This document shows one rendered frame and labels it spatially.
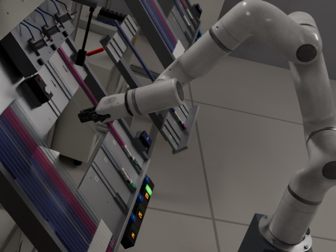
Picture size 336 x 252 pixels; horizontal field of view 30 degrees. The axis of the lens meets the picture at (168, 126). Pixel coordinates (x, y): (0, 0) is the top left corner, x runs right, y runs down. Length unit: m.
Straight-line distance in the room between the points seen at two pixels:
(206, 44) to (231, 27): 0.09
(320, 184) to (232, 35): 0.55
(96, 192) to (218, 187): 1.70
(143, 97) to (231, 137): 2.18
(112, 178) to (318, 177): 0.63
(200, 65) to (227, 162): 2.00
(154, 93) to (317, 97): 0.47
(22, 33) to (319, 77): 0.84
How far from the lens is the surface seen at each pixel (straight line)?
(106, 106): 1.90
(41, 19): 1.91
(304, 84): 1.84
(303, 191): 2.02
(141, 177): 2.13
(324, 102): 1.87
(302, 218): 2.08
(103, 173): 1.96
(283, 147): 4.12
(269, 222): 2.20
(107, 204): 1.92
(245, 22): 1.74
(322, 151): 1.91
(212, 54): 1.77
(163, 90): 1.84
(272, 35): 1.73
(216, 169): 3.65
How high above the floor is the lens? 1.98
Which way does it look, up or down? 31 degrees down
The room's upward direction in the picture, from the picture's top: 18 degrees clockwise
